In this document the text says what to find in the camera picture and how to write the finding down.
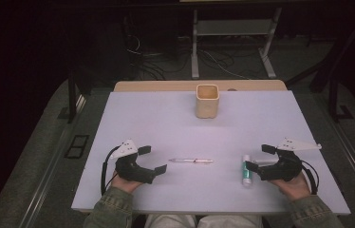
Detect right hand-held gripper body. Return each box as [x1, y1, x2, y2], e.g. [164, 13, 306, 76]
[257, 138, 323, 183]

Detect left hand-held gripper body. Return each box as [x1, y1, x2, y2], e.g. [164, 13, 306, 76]
[107, 138, 157, 185]

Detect green and white tube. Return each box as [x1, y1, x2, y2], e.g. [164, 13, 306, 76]
[241, 154, 253, 188]

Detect beige square cup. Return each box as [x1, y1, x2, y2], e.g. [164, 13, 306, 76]
[195, 84, 220, 120]

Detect person's left hand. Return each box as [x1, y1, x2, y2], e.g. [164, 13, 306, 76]
[112, 172, 143, 194]

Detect person's right hand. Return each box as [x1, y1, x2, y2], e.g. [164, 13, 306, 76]
[268, 172, 311, 202]

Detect clear plastic pen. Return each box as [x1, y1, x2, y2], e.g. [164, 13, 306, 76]
[168, 157, 215, 165]

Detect person's legs light trousers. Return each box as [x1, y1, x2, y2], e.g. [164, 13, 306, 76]
[143, 214, 264, 228]

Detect black metal stand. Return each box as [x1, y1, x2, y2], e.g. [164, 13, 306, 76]
[284, 9, 355, 124]
[57, 69, 87, 124]

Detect white metal stand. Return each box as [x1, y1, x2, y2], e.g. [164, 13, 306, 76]
[190, 7, 283, 80]

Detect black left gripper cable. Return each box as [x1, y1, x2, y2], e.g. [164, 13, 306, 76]
[100, 145, 121, 197]

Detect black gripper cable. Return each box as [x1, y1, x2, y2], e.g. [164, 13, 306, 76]
[100, 145, 121, 197]
[300, 159, 321, 196]

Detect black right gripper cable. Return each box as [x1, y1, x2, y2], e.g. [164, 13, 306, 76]
[300, 159, 321, 196]

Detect tangle of floor cables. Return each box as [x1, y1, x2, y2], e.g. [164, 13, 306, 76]
[122, 32, 251, 81]

